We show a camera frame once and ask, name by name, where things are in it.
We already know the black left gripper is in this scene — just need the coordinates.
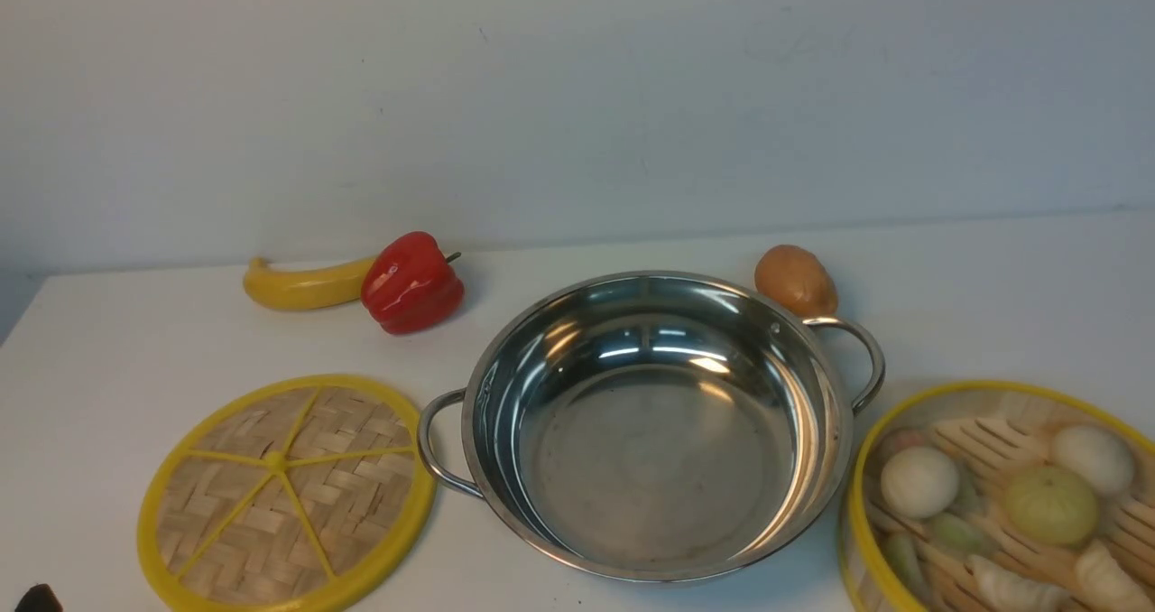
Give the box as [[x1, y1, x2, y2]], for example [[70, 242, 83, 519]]
[[14, 584, 64, 612]]

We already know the yellow woven bamboo steamer lid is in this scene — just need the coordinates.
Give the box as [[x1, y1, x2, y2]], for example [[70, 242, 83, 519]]
[[136, 374, 437, 611]]

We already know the yellow-rimmed bamboo steamer basket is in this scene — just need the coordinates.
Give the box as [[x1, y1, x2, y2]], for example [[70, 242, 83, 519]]
[[840, 381, 1154, 611]]

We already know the stainless steel pot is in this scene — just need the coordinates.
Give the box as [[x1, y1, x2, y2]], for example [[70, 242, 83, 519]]
[[415, 271, 887, 583]]

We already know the yellow banana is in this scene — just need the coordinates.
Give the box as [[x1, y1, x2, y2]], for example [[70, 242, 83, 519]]
[[243, 258, 374, 311]]

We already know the red bell pepper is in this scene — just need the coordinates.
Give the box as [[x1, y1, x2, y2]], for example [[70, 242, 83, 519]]
[[360, 232, 465, 336]]

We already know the brown potato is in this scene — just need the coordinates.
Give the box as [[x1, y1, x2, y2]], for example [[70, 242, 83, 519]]
[[753, 245, 840, 319]]

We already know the green dumpling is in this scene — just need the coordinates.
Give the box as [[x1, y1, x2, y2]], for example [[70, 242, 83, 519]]
[[880, 533, 931, 605], [924, 512, 1000, 559]]

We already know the pink bun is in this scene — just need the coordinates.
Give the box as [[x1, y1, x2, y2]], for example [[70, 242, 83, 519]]
[[874, 427, 929, 467]]

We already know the white dumpling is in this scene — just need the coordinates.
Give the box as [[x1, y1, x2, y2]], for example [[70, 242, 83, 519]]
[[966, 554, 1072, 611], [1074, 542, 1154, 611]]

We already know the green round bun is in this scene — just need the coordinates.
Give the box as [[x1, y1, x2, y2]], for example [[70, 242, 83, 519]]
[[1003, 465, 1100, 546]]

